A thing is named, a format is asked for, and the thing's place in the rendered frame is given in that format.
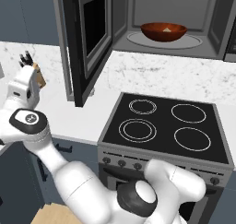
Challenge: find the blue-grey cupboard door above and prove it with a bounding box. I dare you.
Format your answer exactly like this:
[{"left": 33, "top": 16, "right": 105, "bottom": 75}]
[{"left": 0, "top": 141, "right": 47, "bottom": 224}]

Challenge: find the grey microwave oven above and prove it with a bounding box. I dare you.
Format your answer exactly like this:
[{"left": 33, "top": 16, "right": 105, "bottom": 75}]
[{"left": 51, "top": 0, "right": 236, "bottom": 64}]

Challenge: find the blue-grey drawer front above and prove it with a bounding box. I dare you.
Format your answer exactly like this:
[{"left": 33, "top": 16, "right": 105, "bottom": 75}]
[{"left": 51, "top": 137, "right": 100, "bottom": 176}]

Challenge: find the grey microwave turntable plate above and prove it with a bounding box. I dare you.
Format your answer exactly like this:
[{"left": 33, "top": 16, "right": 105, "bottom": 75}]
[{"left": 126, "top": 30, "right": 204, "bottom": 50}]

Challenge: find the blue-grey wall cupboard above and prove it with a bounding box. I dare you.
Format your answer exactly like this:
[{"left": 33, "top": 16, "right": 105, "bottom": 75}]
[{"left": 0, "top": 0, "right": 60, "bottom": 46}]

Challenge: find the wooden knife block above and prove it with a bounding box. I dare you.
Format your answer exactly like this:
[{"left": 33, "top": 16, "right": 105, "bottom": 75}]
[{"left": 18, "top": 50, "right": 48, "bottom": 89}]

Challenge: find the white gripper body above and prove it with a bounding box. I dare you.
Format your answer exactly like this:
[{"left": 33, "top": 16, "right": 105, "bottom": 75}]
[{"left": 18, "top": 65, "right": 41, "bottom": 92}]

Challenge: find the black drawer handle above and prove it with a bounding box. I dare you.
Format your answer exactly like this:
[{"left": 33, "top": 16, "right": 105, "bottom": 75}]
[{"left": 54, "top": 143, "right": 74, "bottom": 154}]

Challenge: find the black oven door handle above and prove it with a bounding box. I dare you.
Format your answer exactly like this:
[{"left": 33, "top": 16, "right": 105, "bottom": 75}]
[{"left": 102, "top": 167, "right": 223, "bottom": 196}]

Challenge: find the black microwave door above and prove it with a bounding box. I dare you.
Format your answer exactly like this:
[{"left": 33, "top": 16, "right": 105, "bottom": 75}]
[{"left": 60, "top": 0, "right": 113, "bottom": 108}]

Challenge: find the black cupboard door handle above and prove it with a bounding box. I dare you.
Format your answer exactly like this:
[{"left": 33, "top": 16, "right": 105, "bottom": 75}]
[{"left": 36, "top": 157, "right": 49, "bottom": 183}]

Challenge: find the brown wooden bowl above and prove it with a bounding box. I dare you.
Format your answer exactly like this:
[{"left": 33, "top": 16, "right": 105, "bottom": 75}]
[{"left": 140, "top": 22, "right": 188, "bottom": 43}]

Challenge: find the blue-grey base cupboard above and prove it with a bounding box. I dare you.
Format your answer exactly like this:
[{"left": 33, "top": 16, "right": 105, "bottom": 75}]
[{"left": 209, "top": 171, "right": 236, "bottom": 224}]

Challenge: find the black hob stove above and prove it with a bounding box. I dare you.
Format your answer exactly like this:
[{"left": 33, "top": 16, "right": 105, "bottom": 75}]
[{"left": 97, "top": 91, "right": 236, "bottom": 224}]

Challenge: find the grey oven door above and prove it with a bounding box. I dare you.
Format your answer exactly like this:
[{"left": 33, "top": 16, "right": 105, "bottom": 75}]
[{"left": 98, "top": 165, "right": 226, "bottom": 224}]

